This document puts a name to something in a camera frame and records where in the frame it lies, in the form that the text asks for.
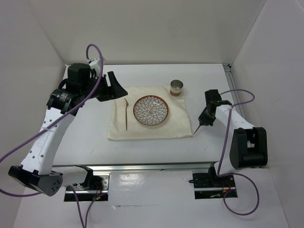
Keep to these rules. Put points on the cream cloth napkin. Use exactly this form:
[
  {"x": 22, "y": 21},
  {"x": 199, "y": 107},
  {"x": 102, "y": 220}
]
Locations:
[{"x": 176, "y": 126}]

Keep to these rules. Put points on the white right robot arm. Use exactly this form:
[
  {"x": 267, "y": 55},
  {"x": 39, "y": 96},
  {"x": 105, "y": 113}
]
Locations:
[{"x": 245, "y": 145}]

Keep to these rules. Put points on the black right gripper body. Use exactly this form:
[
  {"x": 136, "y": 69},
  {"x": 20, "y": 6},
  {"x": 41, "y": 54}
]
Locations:
[{"x": 210, "y": 116}]

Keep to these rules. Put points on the copper fork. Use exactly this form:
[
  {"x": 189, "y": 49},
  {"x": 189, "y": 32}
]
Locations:
[{"x": 126, "y": 115}]

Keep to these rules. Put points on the floral plate with orange rim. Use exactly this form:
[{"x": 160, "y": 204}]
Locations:
[{"x": 150, "y": 110}]

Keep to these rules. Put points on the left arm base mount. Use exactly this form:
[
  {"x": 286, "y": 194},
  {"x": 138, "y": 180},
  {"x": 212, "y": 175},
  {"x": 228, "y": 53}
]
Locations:
[{"x": 97, "y": 191}]

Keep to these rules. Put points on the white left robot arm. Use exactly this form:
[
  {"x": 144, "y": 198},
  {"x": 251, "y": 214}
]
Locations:
[{"x": 36, "y": 170}]

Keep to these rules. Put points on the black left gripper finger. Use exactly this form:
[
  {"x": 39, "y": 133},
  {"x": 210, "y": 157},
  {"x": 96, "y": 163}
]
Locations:
[
  {"x": 115, "y": 84},
  {"x": 106, "y": 94}
]

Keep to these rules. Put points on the steel cup with cork base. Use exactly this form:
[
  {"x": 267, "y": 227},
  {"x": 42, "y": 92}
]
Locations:
[{"x": 176, "y": 87}]

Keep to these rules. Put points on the aluminium front rail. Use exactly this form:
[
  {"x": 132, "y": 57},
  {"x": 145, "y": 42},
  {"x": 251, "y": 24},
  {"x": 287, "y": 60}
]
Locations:
[{"x": 150, "y": 167}]

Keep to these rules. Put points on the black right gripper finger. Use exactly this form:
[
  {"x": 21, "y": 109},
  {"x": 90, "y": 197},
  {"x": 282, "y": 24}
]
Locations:
[
  {"x": 203, "y": 114},
  {"x": 205, "y": 122}
]

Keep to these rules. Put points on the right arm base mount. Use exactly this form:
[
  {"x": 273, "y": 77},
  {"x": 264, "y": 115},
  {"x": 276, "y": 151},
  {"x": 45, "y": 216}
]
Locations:
[{"x": 207, "y": 188}]

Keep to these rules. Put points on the aluminium side rail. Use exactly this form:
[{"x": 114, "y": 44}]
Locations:
[{"x": 232, "y": 85}]

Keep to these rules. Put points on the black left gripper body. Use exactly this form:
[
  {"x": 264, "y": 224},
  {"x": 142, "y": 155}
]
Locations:
[{"x": 88, "y": 88}]

